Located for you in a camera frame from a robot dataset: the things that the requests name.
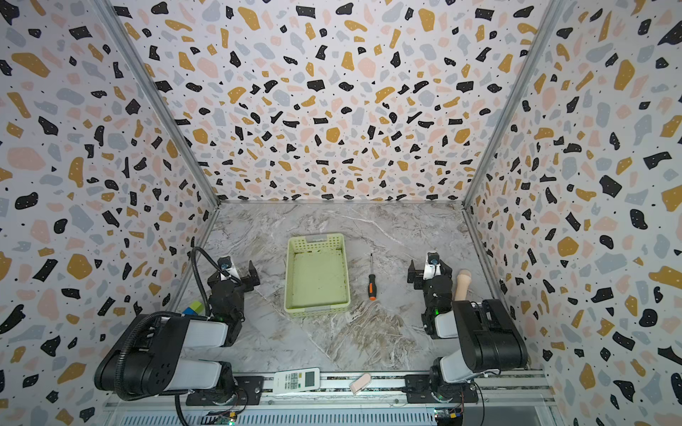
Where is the orange black handled screwdriver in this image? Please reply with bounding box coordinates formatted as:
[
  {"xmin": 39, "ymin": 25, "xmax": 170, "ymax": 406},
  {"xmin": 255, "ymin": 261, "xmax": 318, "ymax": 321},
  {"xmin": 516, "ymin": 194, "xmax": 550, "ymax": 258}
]
[{"xmin": 368, "ymin": 255, "xmax": 377, "ymax": 301}]

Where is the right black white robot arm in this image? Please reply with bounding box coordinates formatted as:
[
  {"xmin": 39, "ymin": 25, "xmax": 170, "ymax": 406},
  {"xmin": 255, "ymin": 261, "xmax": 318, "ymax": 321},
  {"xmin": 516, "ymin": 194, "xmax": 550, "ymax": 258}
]
[{"xmin": 407, "ymin": 252, "xmax": 529, "ymax": 399}]

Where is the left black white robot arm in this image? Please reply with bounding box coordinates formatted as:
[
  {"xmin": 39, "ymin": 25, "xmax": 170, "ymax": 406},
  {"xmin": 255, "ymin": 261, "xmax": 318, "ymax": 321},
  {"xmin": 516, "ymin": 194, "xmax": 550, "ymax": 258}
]
[{"xmin": 93, "ymin": 257, "xmax": 260, "ymax": 402}]

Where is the beige wooden pestle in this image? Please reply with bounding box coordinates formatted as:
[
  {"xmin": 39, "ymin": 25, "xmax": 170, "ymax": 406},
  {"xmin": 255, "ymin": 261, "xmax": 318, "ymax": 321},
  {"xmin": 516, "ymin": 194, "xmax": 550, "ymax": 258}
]
[{"xmin": 453, "ymin": 270, "xmax": 472, "ymax": 301}]

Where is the green yellow toy cube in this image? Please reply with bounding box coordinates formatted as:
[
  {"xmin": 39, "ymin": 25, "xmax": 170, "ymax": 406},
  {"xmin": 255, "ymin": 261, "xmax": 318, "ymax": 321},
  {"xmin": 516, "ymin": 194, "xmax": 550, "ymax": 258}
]
[{"xmin": 182, "ymin": 301, "xmax": 205, "ymax": 316}]

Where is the light green plastic basket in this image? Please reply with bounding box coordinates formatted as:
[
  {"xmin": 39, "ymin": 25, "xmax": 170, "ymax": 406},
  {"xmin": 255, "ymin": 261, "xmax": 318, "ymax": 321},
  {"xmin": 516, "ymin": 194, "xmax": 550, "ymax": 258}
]
[{"xmin": 283, "ymin": 234, "xmax": 351, "ymax": 318}]

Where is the white remote control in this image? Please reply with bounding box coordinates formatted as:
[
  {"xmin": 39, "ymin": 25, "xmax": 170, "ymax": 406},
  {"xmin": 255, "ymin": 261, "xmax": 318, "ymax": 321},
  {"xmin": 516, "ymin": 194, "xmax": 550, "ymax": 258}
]
[{"xmin": 273, "ymin": 367, "xmax": 321, "ymax": 395}]

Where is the pink eraser block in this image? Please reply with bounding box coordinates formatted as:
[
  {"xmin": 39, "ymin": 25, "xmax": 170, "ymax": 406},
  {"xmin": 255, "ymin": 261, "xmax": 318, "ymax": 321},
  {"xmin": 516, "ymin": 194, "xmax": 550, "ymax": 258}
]
[{"xmin": 349, "ymin": 373, "xmax": 372, "ymax": 395}]

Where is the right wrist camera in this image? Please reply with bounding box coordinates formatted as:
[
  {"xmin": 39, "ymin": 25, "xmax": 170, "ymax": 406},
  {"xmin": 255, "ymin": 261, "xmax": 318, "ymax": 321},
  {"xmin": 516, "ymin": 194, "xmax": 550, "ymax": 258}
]
[{"xmin": 423, "ymin": 252, "xmax": 442, "ymax": 280}]

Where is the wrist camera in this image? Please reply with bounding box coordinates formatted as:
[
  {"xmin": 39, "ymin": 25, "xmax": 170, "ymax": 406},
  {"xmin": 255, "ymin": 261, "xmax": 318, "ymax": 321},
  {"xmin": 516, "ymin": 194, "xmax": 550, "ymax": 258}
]
[
  {"xmin": 217, "ymin": 256, "xmax": 241, "ymax": 280},
  {"xmin": 423, "ymin": 252, "xmax": 442, "ymax": 280}
]

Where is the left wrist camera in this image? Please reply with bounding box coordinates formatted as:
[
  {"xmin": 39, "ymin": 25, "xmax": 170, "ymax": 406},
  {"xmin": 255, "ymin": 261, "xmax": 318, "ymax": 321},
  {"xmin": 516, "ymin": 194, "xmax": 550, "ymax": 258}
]
[{"xmin": 217, "ymin": 256, "xmax": 241, "ymax": 280}]

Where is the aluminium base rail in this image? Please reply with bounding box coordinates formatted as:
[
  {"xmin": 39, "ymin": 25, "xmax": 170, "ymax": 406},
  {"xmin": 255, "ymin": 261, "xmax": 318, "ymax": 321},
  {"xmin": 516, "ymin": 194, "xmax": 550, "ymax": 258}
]
[{"xmin": 100, "ymin": 369, "xmax": 563, "ymax": 425}]

